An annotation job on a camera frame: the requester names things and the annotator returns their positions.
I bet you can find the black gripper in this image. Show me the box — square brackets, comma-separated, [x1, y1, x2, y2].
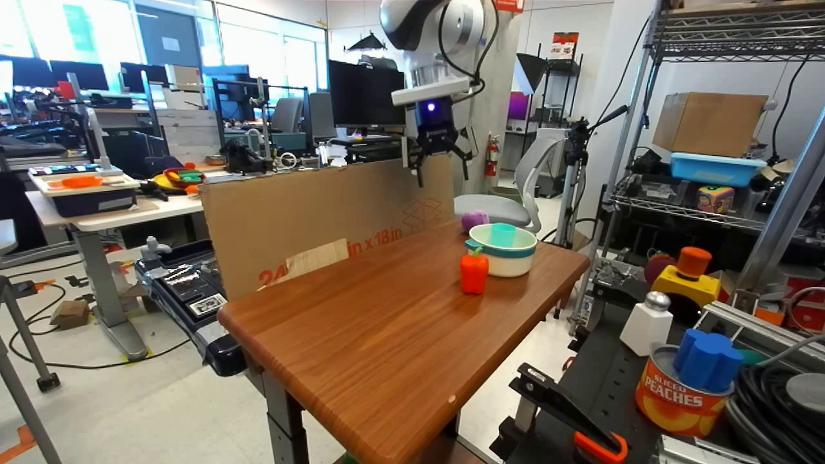
[400, 94, 473, 189]

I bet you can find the orange toy pepper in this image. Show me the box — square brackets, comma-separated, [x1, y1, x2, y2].
[455, 236, 491, 299]

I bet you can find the colourful toy pile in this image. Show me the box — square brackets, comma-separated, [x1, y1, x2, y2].
[139, 163, 209, 201]

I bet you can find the orange toy cylinder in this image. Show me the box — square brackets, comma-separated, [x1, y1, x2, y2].
[676, 244, 716, 280]

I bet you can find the yellow toy block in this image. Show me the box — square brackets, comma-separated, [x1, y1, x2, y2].
[651, 263, 723, 308]

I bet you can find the red fire extinguisher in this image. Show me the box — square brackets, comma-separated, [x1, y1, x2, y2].
[482, 132, 503, 180]

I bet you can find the gray office chair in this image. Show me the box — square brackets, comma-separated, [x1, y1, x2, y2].
[451, 127, 569, 235]

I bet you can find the purple box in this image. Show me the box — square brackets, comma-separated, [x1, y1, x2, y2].
[508, 89, 533, 120]

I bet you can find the black computer monitor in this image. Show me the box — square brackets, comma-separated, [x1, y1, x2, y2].
[325, 57, 409, 133]

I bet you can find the white and teal bowl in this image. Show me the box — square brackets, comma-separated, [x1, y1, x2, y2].
[463, 218, 540, 280]

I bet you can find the black storage shelf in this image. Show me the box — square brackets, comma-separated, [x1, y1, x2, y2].
[513, 48, 587, 133]

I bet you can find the brown cardboard panel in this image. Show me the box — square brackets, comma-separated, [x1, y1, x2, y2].
[201, 151, 458, 302]

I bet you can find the dark red ball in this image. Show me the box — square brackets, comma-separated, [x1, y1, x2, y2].
[642, 249, 677, 287]

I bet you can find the white shaker bottle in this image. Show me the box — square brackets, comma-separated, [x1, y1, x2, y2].
[619, 289, 677, 357]

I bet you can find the brown cardboard box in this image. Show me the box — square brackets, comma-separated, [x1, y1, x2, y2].
[651, 89, 771, 160]

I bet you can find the blue plastic bin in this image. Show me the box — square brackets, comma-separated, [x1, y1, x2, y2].
[667, 149, 771, 191]

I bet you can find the small colourful cube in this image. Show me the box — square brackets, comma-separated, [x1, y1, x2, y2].
[696, 183, 740, 217]

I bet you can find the black labelled control box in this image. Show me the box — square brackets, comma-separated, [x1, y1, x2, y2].
[134, 241, 249, 379]

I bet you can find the gray table leg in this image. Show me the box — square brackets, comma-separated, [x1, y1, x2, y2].
[244, 366, 313, 464]

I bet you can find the blue plastic gear piece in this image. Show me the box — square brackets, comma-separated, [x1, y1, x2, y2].
[672, 326, 748, 395]

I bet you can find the white desk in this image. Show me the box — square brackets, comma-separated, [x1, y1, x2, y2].
[23, 189, 212, 364]

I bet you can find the orange peaches can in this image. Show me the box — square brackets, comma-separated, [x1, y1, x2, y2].
[633, 345, 734, 441]

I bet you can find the dark tray with orange item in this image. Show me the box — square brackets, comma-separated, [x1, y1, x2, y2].
[27, 164, 145, 218]

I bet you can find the small brown floor box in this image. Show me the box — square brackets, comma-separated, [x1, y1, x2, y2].
[48, 296, 94, 333]

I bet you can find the gray stand leg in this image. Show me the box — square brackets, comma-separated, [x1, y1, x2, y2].
[0, 272, 65, 464]

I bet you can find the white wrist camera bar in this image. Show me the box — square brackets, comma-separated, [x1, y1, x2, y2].
[388, 75, 476, 107]

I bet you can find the black camera tripod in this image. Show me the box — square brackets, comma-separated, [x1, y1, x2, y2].
[552, 102, 631, 252]

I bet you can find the black clamp orange handle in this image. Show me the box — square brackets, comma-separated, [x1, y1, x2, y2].
[487, 361, 633, 464]

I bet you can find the metal wire shelf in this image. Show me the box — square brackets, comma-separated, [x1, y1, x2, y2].
[598, 0, 825, 266]

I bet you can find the aluminium extrusion post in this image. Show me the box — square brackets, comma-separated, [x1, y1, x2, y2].
[734, 107, 825, 296]

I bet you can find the black coiled cable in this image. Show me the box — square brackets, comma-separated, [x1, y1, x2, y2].
[723, 364, 825, 464]

